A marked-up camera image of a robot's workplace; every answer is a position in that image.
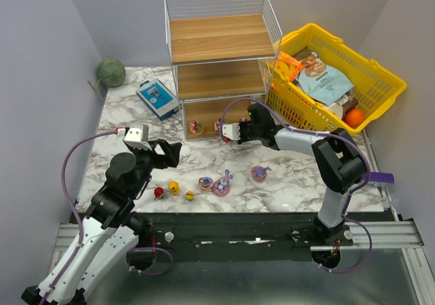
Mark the pink bear cake car toy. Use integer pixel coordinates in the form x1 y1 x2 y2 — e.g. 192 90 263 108
213 118 222 135

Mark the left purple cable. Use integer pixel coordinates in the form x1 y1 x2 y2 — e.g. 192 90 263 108
37 126 174 305

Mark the yellow duck toy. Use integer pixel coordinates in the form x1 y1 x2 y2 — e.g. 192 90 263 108
168 181 180 195

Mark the yellow plastic basket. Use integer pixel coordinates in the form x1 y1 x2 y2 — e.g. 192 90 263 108
266 23 407 135

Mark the purple bunny orange ring toy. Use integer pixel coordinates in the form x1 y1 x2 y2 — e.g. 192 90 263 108
198 177 213 190

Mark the blue razor box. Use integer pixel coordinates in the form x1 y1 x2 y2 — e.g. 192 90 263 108
136 79 179 121

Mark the white wire wooden shelf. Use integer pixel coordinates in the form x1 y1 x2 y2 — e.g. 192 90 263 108
164 0 283 140

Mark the orange fruit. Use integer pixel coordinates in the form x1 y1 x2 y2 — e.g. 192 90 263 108
343 108 365 128

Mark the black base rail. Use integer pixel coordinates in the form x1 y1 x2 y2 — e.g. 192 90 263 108
69 211 354 264

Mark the purple bunny pink donut toy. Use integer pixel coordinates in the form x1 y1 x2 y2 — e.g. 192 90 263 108
211 169 233 196

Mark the orange snack packet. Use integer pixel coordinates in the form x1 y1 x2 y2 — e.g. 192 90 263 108
275 51 304 82

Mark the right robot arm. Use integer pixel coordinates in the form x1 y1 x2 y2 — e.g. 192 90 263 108
237 103 370 230

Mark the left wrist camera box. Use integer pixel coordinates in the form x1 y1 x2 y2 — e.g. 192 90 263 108
123 124 152 150

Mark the purple box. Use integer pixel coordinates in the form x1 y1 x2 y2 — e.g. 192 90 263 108
368 172 395 185

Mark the light blue snack bag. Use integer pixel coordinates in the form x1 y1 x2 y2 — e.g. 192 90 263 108
294 48 354 106

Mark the purple unicorn pink donut toy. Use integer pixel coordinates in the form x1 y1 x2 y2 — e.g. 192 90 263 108
251 166 271 182

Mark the small yellow blue toy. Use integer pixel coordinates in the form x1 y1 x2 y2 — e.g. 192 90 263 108
185 191 194 201

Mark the purple cable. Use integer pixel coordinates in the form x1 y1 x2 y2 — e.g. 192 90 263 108
220 97 373 274
37 126 174 305

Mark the pink bear strawberry tart toy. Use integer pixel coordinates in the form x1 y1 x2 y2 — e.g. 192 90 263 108
189 120 205 136

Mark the red ball toy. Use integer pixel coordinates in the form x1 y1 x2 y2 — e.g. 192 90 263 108
154 187 165 200

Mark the green yarn ball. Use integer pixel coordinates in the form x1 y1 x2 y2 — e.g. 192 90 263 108
97 58 126 88

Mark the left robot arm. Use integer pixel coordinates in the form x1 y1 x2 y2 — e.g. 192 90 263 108
21 139 182 304

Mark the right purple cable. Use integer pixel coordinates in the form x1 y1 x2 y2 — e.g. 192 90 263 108
220 97 373 274

